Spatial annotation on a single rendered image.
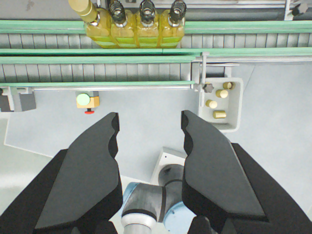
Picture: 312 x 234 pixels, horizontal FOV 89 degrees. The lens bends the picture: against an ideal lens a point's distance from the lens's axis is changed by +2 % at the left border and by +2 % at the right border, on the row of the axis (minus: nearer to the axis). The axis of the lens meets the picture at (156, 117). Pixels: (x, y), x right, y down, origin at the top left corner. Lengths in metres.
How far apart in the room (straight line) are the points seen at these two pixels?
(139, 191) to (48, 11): 0.66
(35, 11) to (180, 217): 0.81
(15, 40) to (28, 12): 0.10
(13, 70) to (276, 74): 1.05
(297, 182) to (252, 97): 0.53
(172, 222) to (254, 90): 0.65
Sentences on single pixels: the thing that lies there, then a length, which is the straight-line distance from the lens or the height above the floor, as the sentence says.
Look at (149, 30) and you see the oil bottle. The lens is 0.39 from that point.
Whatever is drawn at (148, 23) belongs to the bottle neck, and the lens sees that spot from 0.38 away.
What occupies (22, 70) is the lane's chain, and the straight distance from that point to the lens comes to 0.73.
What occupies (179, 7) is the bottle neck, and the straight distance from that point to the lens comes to 0.38.
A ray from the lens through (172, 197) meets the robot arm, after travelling 0.61.
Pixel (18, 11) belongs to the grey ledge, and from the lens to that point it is 0.75.
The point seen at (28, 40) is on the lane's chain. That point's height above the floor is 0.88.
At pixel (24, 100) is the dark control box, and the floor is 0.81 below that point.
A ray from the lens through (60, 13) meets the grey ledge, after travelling 0.69.
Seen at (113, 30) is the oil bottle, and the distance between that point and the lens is 0.40.
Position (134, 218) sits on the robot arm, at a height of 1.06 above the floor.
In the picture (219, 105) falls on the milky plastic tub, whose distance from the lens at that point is 0.77.
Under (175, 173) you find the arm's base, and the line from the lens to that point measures 0.71.
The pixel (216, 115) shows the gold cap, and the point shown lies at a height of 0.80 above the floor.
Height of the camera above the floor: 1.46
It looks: 79 degrees down
